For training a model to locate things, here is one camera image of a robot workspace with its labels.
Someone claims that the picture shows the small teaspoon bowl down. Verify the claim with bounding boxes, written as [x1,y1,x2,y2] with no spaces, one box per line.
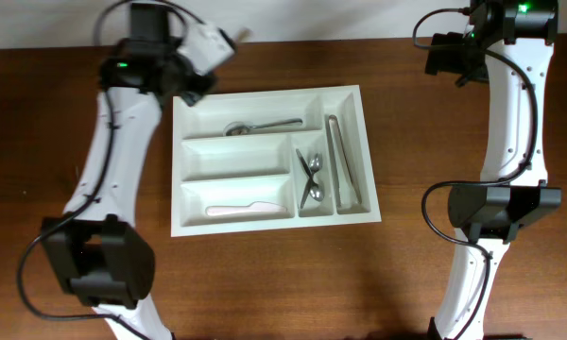
[295,147,326,203]

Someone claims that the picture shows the white plastic cutlery tray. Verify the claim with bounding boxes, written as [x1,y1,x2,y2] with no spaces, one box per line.
[171,85,382,237]

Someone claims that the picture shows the pink plastic knife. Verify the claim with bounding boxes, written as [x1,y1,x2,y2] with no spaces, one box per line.
[205,201,288,216]

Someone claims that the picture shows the metal tongs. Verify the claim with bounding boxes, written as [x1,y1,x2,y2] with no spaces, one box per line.
[326,115,363,208]

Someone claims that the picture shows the small teaspoon bowl up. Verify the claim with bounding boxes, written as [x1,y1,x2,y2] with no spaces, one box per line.
[299,153,324,211]

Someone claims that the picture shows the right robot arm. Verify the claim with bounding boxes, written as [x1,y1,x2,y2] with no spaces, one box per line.
[414,0,562,339]

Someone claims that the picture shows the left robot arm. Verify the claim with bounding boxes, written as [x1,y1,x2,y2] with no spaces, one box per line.
[36,1,236,339]

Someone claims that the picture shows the large spoon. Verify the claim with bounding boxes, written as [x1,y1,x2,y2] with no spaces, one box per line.
[223,118,303,137]

